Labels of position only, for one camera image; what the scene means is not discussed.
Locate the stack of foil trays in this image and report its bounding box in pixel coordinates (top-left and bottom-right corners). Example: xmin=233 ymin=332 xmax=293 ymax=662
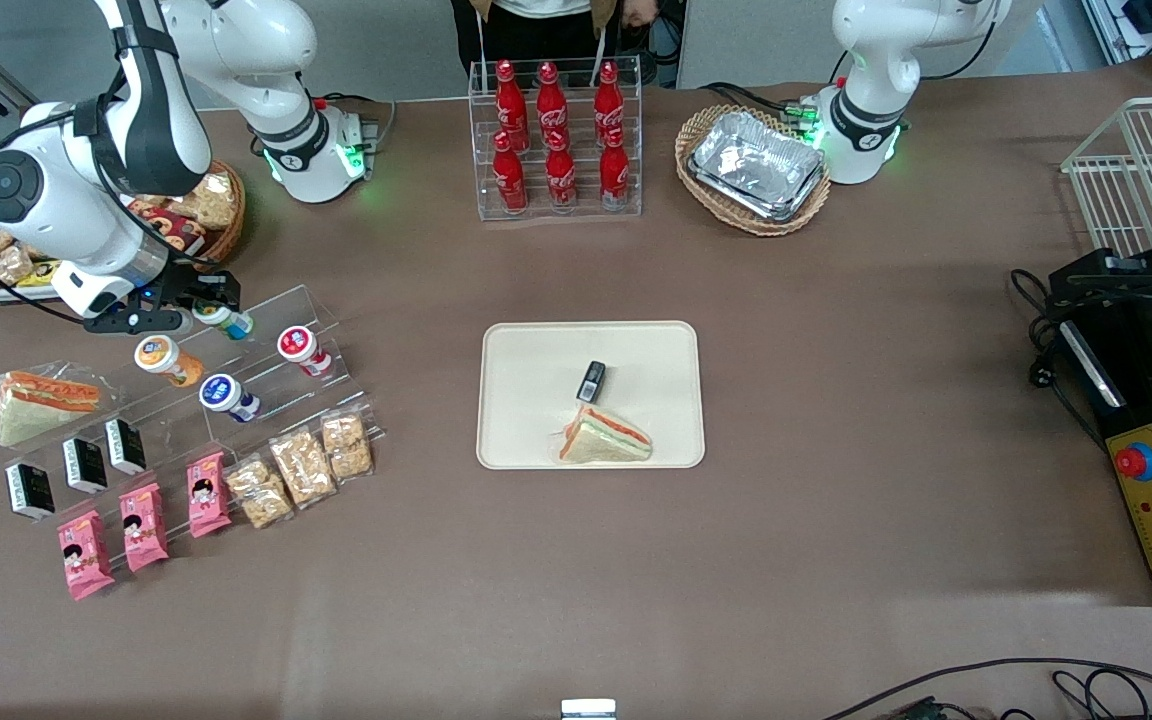
xmin=688 ymin=110 xmax=828 ymax=223

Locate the orange gum bottle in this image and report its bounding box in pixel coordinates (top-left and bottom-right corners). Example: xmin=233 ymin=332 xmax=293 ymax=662
xmin=133 ymin=333 xmax=206 ymax=389

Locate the black white gum box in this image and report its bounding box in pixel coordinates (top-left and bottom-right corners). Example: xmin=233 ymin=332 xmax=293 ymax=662
xmin=104 ymin=418 xmax=148 ymax=476
xmin=5 ymin=462 xmax=56 ymax=522
xmin=62 ymin=437 xmax=109 ymax=495

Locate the aluminium frame shelf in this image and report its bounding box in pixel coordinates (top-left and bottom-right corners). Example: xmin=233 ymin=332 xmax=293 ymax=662
xmin=1081 ymin=0 xmax=1152 ymax=83

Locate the black floor cable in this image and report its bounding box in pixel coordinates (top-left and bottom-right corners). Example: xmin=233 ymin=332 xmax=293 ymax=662
xmin=821 ymin=656 xmax=1152 ymax=720

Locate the pink snack pack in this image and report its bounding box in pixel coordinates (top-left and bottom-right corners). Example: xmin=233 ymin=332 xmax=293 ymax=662
xmin=119 ymin=482 xmax=170 ymax=573
xmin=57 ymin=510 xmax=116 ymax=601
xmin=186 ymin=451 xmax=233 ymax=539

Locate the blue gum bottle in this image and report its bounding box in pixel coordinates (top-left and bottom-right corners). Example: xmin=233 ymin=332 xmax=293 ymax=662
xmin=199 ymin=373 xmax=263 ymax=424

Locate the brown wicker basket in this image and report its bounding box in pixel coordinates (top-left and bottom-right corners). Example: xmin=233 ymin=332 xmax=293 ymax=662
xmin=121 ymin=160 xmax=247 ymax=273

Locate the black power cable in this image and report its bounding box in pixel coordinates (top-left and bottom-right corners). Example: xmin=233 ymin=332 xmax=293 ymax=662
xmin=1009 ymin=267 xmax=1109 ymax=453

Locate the green lit connector block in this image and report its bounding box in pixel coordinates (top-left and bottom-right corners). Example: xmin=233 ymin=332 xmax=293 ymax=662
xmin=781 ymin=97 xmax=825 ymax=138

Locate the clear acrylic stepped display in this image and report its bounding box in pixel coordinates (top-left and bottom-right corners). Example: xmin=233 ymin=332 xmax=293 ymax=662
xmin=0 ymin=284 xmax=385 ymax=523

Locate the clear pack of rice crackers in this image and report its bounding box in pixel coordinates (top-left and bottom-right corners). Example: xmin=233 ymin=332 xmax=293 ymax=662
xmin=320 ymin=408 xmax=376 ymax=483
xmin=226 ymin=455 xmax=295 ymax=530
xmin=269 ymin=428 xmax=339 ymax=510

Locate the red cookie box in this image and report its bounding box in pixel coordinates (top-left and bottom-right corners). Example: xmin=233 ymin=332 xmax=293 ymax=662
xmin=126 ymin=195 xmax=205 ymax=253

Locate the wrapped triangle sandwich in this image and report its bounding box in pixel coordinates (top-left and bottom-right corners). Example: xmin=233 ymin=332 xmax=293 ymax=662
xmin=0 ymin=362 xmax=118 ymax=448
xmin=551 ymin=403 xmax=655 ymax=467

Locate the white wire basket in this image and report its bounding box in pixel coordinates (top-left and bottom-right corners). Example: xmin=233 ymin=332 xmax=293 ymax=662
xmin=1061 ymin=95 xmax=1152 ymax=261

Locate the black equipment case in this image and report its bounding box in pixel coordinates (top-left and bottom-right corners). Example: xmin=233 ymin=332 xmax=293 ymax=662
xmin=1046 ymin=195 xmax=1152 ymax=608

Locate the cream plastic tray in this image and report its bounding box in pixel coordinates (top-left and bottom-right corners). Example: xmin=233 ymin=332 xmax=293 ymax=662
xmin=476 ymin=321 xmax=707 ymax=471

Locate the light wicker basket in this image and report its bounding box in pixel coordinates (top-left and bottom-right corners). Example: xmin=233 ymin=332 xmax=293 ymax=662
xmin=675 ymin=104 xmax=833 ymax=238

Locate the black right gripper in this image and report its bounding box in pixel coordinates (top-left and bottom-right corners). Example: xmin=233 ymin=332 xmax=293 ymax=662
xmin=141 ymin=263 xmax=242 ymax=315

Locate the white rectangular snack tray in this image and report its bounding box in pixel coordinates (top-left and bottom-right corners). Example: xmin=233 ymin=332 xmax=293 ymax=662
xmin=0 ymin=228 xmax=73 ymax=304

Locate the red gum bottle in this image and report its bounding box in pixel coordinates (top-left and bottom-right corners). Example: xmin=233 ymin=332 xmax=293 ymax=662
xmin=277 ymin=325 xmax=336 ymax=380

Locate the grey wrist camera bar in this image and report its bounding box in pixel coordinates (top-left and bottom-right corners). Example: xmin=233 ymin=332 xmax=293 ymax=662
xmin=84 ymin=308 xmax=194 ymax=337

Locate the red cola bottle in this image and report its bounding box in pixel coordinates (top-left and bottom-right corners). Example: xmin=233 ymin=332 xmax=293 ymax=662
xmin=545 ymin=130 xmax=577 ymax=211
xmin=492 ymin=130 xmax=529 ymax=214
xmin=599 ymin=128 xmax=631 ymax=211
xmin=494 ymin=60 xmax=528 ymax=141
xmin=593 ymin=60 xmax=626 ymax=139
xmin=536 ymin=62 xmax=569 ymax=141

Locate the clear acrylic bottle rack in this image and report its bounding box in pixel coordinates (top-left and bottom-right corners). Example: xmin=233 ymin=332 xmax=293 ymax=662
xmin=468 ymin=55 xmax=644 ymax=221

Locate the clear bag of crackers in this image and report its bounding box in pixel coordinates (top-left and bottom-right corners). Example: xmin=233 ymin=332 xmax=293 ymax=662
xmin=0 ymin=234 xmax=38 ymax=291
xmin=186 ymin=172 xmax=240 ymax=230

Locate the green gum bottle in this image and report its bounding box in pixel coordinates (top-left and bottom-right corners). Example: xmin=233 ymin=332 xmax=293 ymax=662
xmin=193 ymin=303 xmax=254 ymax=342

